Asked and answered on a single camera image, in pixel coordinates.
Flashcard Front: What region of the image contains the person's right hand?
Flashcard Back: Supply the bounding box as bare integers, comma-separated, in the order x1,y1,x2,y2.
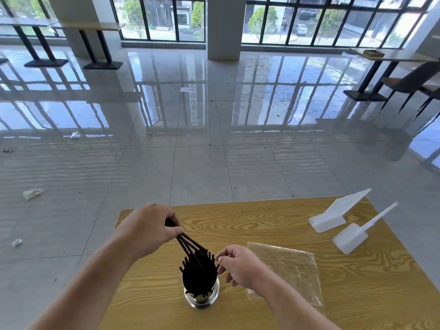
215,245,272,299

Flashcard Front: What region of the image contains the person's left hand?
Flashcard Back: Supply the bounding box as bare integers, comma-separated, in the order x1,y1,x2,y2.
115,203,185,262

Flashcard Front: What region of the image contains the clear plastic bag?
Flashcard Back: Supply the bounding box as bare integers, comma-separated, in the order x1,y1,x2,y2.
246,242,325,315

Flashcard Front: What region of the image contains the bunch of black straws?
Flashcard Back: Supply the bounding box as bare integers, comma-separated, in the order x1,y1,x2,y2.
165,218,220,296

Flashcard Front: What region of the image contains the steel cylindrical holder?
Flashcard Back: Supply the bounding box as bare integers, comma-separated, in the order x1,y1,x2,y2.
181,271,220,310

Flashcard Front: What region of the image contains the person's left forearm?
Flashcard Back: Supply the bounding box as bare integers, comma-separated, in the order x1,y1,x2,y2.
26,233,142,330

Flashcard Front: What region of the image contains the person's right forearm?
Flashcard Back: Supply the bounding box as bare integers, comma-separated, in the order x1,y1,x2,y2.
254,271,341,330

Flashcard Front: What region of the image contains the wide white plastic stand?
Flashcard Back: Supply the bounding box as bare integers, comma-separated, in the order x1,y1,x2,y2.
308,188,373,234

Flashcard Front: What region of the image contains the narrow white plastic stand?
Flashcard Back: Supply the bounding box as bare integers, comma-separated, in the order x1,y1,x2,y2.
331,202,399,255

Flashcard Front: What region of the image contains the large crumpled white litter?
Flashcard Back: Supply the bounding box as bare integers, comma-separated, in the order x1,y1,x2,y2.
22,187,45,201

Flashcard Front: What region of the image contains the black framed window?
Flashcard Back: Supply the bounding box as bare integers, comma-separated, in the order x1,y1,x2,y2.
109,0,206,44
0,0,66,38
242,0,434,49

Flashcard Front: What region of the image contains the long table with black legs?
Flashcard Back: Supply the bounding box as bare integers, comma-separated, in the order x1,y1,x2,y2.
51,21,125,70
0,17,69,68

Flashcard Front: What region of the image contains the dark dining chair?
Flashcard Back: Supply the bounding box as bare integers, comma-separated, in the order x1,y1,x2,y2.
414,84,440,121
379,61,440,112

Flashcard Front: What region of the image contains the wooden table with black pedestal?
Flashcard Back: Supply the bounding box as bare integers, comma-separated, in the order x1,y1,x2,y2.
343,47,439,102

